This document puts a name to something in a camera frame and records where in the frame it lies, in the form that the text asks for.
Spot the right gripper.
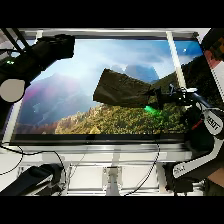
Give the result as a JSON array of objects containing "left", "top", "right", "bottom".
[{"left": 152, "top": 86, "right": 175, "bottom": 111}]

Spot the olive green garment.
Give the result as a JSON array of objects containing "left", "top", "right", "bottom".
[{"left": 92, "top": 68, "right": 153, "bottom": 110}]

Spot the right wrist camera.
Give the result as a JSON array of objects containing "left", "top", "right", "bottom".
[{"left": 168, "top": 83, "right": 198, "bottom": 102}]

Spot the black cable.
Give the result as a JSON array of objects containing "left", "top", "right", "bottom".
[
  {"left": 123, "top": 142, "right": 162, "bottom": 197},
  {"left": 0, "top": 142, "right": 68, "bottom": 196}
]

